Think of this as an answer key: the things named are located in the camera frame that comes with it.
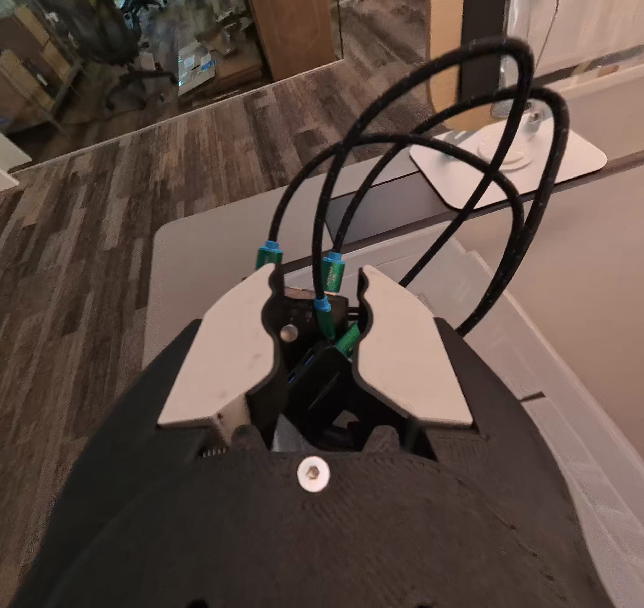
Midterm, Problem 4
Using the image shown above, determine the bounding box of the black braided hdmi cable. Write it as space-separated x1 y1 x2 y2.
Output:
322 87 570 337
333 322 364 358
312 37 535 339
256 132 526 337

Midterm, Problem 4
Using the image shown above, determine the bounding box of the clear acrylic sign holder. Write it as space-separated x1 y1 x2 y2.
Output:
490 0 644 120

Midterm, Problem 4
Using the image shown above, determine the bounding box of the white stand base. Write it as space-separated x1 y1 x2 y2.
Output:
409 125 608 211

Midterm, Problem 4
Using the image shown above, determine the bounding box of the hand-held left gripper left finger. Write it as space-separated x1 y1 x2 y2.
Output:
156 262 288 452

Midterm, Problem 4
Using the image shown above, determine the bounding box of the tall cardboard box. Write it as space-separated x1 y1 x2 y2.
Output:
239 0 345 81

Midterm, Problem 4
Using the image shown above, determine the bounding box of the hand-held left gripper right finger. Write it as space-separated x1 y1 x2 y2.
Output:
351 264 475 450

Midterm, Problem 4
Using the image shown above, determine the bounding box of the printed instruction sheet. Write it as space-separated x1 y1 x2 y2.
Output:
511 0 644 65

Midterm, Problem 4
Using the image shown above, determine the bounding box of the pile of flat cardboard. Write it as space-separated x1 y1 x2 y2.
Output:
176 14 262 100

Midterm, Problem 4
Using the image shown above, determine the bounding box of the large black office chair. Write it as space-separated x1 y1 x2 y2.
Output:
15 0 177 110

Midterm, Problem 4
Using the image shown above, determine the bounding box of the white cabinet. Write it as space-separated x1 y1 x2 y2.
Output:
0 132 33 191

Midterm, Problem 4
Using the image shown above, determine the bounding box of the clear plastic bin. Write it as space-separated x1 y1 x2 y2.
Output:
279 223 644 608

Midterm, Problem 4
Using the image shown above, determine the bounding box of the black desk mat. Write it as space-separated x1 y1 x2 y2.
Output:
322 167 453 244

